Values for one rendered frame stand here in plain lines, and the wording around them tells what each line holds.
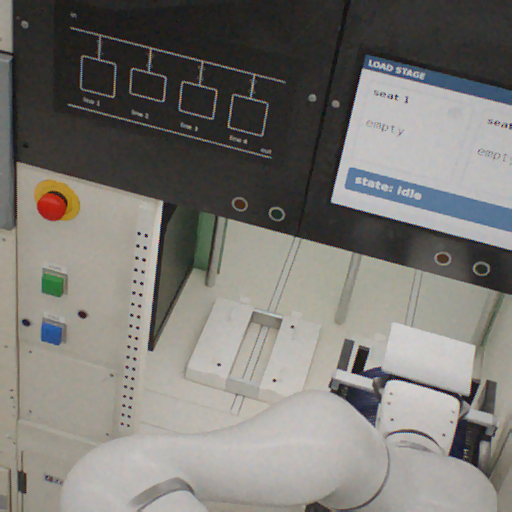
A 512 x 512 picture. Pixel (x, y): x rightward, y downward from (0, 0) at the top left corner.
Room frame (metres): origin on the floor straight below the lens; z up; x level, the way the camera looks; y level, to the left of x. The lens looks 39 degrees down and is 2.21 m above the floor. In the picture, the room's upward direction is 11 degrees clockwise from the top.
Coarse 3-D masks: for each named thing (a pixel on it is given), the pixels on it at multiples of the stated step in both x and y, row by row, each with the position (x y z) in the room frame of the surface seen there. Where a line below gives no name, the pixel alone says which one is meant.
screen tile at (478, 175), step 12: (492, 120) 1.03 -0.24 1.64; (504, 120) 1.03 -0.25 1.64; (480, 132) 1.03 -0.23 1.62; (492, 132) 1.03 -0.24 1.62; (504, 132) 1.03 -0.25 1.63; (492, 144) 1.03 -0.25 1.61; (504, 144) 1.02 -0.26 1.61; (468, 168) 1.03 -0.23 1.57; (480, 168) 1.03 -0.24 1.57; (492, 168) 1.03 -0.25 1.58; (504, 168) 1.02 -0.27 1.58; (468, 180) 1.03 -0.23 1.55; (480, 180) 1.03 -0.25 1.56; (492, 180) 1.02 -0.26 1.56; (504, 180) 1.02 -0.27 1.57; (492, 192) 1.02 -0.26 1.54; (504, 192) 1.02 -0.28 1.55
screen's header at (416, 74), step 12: (372, 60) 1.05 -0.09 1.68; (384, 60) 1.05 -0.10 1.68; (384, 72) 1.05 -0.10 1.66; (396, 72) 1.04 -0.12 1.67; (408, 72) 1.04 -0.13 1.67; (420, 72) 1.04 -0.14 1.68; (432, 72) 1.04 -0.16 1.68; (432, 84) 1.04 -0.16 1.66; (444, 84) 1.04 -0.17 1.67; (456, 84) 1.03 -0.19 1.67; (468, 84) 1.03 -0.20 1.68; (480, 84) 1.03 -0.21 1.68; (480, 96) 1.03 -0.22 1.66; (492, 96) 1.03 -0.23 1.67; (504, 96) 1.03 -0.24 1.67
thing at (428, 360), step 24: (408, 336) 1.05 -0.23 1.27; (432, 336) 1.06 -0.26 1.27; (360, 360) 1.12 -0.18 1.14; (384, 360) 0.99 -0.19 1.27; (408, 360) 1.00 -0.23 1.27; (432, 360) 1.01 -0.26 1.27; (456, 360) 1.02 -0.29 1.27; (336, 384) 1.02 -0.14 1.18; (360, 384) 1.01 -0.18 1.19; (432, 384) 0.97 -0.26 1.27; (456, 384) 0.97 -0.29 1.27; (480, 408) 1.06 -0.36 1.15; (480, 432) 0.99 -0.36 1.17; (480, 456) 0.94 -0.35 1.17; (312, 504) 0.92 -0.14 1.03
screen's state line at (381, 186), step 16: (352, 176) 1.05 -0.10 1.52; (368, 176) 1.04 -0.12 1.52; (384, 176) 1.04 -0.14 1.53; (368, 192) 1.04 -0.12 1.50; (384, 192) 1.04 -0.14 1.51; (400, 192) 1.04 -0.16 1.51; (416, 192) 1.04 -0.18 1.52; (432, 192) 1.03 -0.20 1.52; (448, 192) 1.03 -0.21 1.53; (432, 208) 1.03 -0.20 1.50; (448, 208) 1.03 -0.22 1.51; (464, 208) 1.03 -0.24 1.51; (480, 208) 1.02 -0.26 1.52; (496, 208) 1.02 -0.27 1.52; (480, 224) 1.02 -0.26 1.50; (496, 224) 1.02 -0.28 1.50
